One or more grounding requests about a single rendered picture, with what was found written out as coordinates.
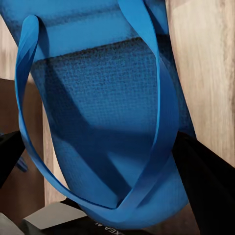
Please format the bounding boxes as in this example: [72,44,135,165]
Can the sandal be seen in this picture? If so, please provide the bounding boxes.
[0,0,197,230]
[0,131,28,173]

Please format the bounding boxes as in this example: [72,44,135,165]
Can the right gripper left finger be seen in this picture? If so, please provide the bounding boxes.
[0,130,26,188]

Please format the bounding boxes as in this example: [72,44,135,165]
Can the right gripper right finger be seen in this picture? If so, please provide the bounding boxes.
[171,131,235,235]

